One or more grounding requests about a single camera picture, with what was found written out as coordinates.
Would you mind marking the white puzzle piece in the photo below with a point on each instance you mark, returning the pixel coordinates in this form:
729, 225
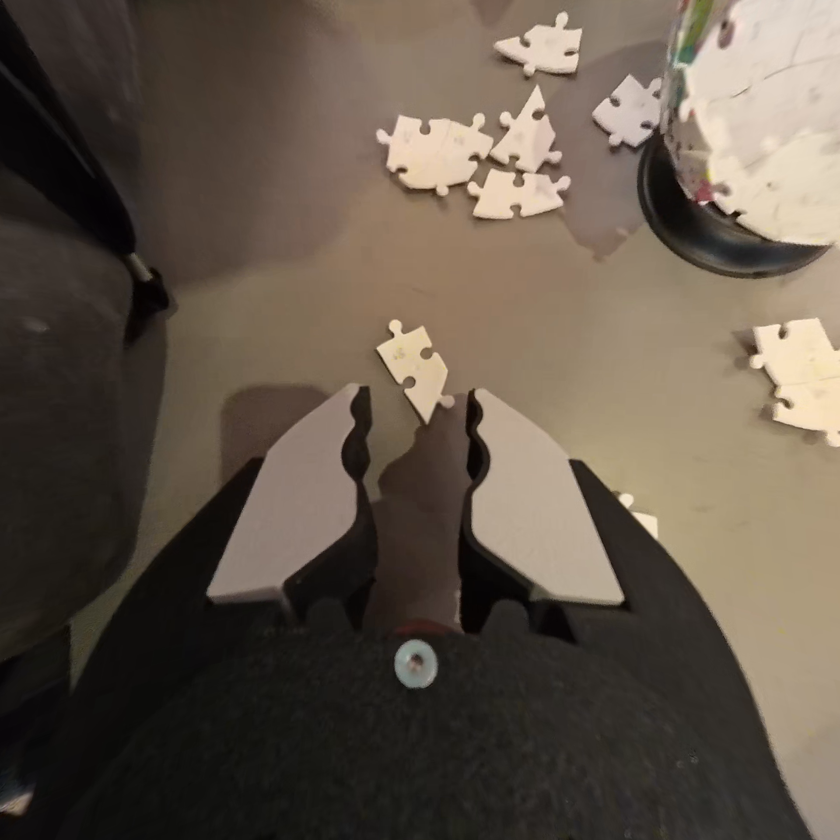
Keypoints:
413, 367
630, 111
642, 522
544, 46

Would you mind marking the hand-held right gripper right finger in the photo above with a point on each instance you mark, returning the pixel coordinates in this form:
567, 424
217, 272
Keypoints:
538, 525

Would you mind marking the person's dark clothing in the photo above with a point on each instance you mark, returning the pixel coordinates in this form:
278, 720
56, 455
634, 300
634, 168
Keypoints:
59, 407

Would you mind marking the black ball stand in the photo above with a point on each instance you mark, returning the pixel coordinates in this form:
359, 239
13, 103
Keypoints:
695, 236

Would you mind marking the colourful 3D puzzle ball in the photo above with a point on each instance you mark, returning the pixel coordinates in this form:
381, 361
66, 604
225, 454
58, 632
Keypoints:
768, 118

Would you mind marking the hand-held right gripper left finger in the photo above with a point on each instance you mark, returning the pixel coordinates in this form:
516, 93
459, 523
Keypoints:
295, 518

